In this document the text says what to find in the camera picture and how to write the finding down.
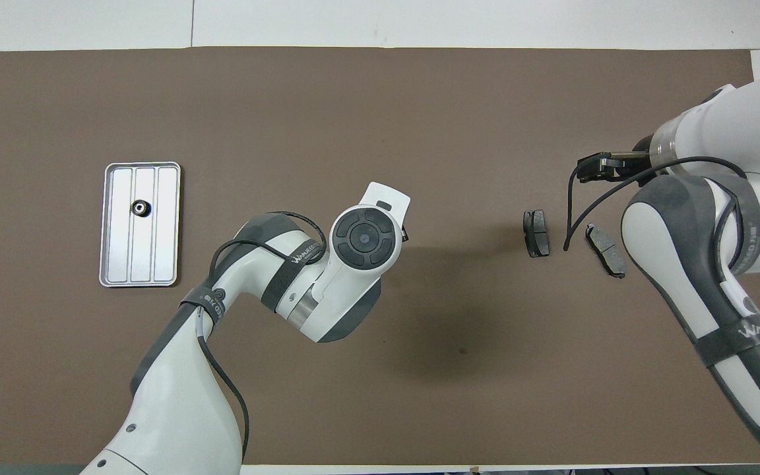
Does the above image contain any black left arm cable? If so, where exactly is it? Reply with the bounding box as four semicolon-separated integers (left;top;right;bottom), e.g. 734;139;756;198
197;210;328;462

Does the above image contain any brown paper table mat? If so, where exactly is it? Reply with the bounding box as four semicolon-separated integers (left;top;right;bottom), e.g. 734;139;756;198
0;46;760;466

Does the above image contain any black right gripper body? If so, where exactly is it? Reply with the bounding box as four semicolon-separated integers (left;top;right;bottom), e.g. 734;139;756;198
608;150;652;181

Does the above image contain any dark rectangular brake pad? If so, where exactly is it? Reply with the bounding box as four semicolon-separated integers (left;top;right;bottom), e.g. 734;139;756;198
523;210;551;258

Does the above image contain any dark curved brake pad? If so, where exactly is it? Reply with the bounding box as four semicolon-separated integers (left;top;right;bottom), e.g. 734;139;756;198
585;224;627;279

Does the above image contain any silver metal tray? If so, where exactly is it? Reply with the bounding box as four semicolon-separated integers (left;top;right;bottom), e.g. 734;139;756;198
99;162;181;288

